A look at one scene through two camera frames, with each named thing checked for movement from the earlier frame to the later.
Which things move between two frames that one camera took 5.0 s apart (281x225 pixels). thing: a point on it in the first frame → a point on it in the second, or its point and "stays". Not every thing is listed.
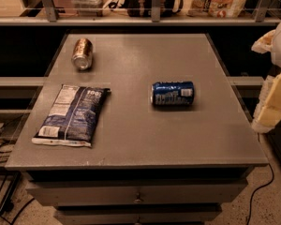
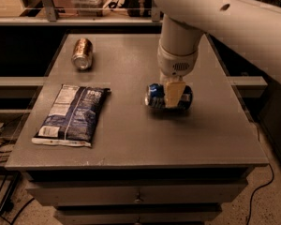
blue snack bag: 74,116 stays
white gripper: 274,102 → 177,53
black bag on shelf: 139,0 stays
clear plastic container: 86,1 stays
